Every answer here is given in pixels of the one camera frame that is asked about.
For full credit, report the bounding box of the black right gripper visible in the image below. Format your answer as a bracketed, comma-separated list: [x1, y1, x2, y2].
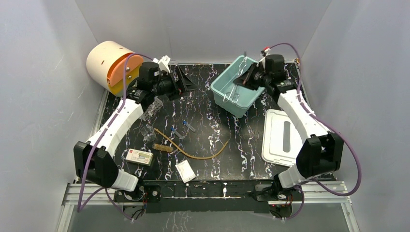
[233, 62, 270, 91]

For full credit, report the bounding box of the mint green plastic bin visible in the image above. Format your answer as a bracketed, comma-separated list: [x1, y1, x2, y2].
[211, 55, 265, 118]

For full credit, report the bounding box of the amber rubber tube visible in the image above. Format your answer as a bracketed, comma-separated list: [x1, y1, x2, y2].
[154, 128, 229, 160]

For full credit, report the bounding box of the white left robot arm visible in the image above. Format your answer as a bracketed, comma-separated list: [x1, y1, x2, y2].
[73, 61, 198, 201]

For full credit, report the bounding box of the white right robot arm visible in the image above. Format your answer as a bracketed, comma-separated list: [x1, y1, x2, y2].
[234, 54, 344, 200]

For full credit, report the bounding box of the blue capped tube middle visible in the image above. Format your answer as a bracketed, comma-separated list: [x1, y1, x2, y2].
[183, 120, 196, 132]

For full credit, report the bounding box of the blue capped tube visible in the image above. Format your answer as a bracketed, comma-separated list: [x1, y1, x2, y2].
[183, 120, 196, 132]
[171, 127, 185, 140]

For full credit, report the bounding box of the blue capped tube left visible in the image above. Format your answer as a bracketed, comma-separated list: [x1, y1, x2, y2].
[171, 127, 185, 140]

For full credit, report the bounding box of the clear glass beaker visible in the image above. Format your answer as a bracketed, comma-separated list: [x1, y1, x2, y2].
[140, 125, 156, 142]

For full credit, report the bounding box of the white plastic bin lid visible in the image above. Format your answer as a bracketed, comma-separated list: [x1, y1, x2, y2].
[261, 109, 303, 167]

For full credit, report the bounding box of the white orange cylinder drum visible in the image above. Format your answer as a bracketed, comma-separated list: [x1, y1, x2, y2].
[86, 41, 144, 97]

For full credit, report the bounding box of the white red slide box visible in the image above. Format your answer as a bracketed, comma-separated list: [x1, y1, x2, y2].
[125, 149, 153, 166]

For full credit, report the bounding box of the white paper packet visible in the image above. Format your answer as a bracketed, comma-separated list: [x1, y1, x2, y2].
[176, 160, 196, 183]

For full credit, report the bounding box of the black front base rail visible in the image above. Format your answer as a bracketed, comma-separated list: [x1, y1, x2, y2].
[99, 179, 321, 215]

